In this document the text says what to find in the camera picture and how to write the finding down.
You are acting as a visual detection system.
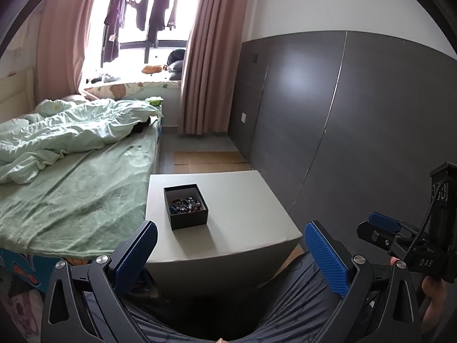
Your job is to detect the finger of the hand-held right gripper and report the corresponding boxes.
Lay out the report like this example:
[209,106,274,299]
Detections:
[368,212,425,236]
[357,222,402,255]

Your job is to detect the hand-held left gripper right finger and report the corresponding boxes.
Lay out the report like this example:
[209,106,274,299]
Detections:
[303,220,425,343]

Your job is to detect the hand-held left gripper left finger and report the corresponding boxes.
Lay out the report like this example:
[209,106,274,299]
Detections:
[40,220,159,343]

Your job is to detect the black box with white lining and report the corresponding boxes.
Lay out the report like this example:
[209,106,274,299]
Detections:
[163,184,209,231]

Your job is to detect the pile of mixed jewelry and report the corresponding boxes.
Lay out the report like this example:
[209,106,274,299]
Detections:
[169,195,203,216]

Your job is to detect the person's right hand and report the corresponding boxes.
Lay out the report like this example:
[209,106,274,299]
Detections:
[421,277,456,326]

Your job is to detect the green bed sheet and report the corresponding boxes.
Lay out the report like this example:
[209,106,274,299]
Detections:
[0,129,159,261]

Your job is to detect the dark striped pants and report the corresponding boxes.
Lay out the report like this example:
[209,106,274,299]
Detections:
[123,252,361,343]

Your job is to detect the white low table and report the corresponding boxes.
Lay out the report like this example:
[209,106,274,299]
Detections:
[145,170,302,295]

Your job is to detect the flattened brown cardboard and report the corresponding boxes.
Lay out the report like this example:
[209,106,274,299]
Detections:
[174,151,252,174]

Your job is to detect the bed with printed side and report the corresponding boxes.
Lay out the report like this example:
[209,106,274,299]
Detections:
[0,114,165,294]

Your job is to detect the pink floral cloth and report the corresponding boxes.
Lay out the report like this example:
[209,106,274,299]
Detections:
[0,286,47,343]

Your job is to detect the light green quilt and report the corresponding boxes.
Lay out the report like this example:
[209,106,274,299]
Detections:
[0,98,165,184]

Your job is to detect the cartoon printed cushion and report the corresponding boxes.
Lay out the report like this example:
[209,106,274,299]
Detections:
[84,80,181,101]

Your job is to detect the dark bag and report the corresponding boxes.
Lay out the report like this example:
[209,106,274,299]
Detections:
[166,48,186,80]

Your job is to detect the cream headboard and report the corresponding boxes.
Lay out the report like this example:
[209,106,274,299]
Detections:
[0,68,36,122]

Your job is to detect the pink curtain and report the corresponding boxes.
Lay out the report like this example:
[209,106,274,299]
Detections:
[177,0,258,136]
[36,0,104,99]

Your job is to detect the clothes hanging at window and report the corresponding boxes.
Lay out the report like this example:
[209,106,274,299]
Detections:
[102,0,199,67]

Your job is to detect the purple hanging shirt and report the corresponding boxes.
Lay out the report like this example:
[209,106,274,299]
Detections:
[102,0,128,63]

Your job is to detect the black hanging garment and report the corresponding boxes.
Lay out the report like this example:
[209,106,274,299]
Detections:
[146,0,175,49]

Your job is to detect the dark hanging garment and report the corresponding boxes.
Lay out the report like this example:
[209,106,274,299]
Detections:
[135,0,151,32]

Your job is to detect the grey hanging garment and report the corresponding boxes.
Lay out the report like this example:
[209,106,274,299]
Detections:
[168,0,183,30]

